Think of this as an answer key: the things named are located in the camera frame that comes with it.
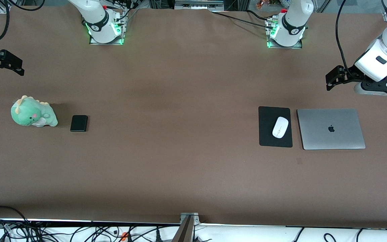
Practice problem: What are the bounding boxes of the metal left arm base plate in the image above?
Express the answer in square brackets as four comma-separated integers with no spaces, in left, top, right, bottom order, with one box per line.
[267,38,303,49]

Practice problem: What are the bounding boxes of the aluminium post with bracket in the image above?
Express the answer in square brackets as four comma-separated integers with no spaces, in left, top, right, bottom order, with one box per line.
[172,212,201,242]

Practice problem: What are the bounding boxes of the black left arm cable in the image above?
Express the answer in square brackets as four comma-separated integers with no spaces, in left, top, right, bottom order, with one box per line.
[335,0,360,77]

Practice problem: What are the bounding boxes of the green dinosaur plush toy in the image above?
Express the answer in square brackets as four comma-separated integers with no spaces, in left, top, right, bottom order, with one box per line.
[10,95,59,128]

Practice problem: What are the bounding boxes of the grey closed laptop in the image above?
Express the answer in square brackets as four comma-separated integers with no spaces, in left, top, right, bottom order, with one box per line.
[297,108,366,150]

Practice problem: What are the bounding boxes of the black mouse pad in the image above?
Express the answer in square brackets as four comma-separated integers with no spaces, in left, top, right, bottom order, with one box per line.
[258,106,293,148]

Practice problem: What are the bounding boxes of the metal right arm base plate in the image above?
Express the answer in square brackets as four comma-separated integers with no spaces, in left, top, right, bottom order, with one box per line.
[89,33,125,45]

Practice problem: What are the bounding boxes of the black table cable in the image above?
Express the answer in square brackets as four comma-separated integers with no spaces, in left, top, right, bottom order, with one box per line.
[212,12,271,28]
[247,9,276,23]

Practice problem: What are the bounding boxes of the colourful small items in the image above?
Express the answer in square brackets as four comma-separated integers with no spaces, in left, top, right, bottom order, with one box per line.
[256,0,290,9]

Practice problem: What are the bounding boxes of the grey metal box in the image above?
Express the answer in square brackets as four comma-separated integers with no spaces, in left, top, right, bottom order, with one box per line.
[174,0,224,11]

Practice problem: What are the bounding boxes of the white computer mouse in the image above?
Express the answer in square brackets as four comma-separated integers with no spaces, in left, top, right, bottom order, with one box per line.
[272,116,289,139]

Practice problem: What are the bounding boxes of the black phone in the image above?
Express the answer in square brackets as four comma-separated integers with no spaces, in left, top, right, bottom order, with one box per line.
[70,115,89,132]

